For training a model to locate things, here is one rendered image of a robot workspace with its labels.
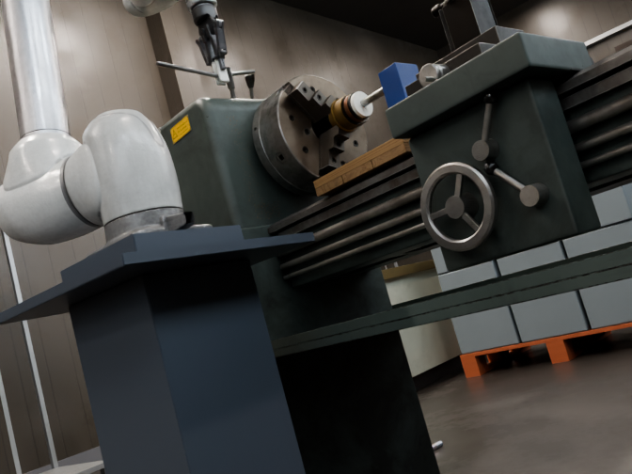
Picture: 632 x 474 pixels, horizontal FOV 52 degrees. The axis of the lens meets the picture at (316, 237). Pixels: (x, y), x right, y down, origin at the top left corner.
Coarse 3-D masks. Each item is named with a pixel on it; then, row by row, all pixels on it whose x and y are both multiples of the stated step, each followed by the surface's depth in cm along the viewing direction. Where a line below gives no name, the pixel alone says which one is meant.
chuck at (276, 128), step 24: (288, 96) 172; (336, 96) 184; (264, 120) 172; (288, 120) 169; (264, 144) 173; (288, 144) 167; (312, 144) 173; (360, 144) 185; (288, 168) 172; (312, 168) 170
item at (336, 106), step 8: (344, 96) 168; (336, 104) 168; (344, 104) 166; (336, 112) 167; (344, 112) 166; (352, 112) 164; (336, 120) 168; (344, 120) 167; (352, 120) 167; (360, 120) 167; (344, 128) 169; (352, 128) 170
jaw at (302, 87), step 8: (288, 88) 173; (296, 88) 169; (304, 88) 171; (296, 96) 171; (304, 96) 170; (312, 96) 170; (320, 96) 171; (328, 96) 171; (304, 104) 172; (312, 104) 171; (320, 104) 170; (328, 104) 169; (304, 112) 174; (312, 112) 173; (320, 112) 171; (328, 112) 170; (312, 120) 175
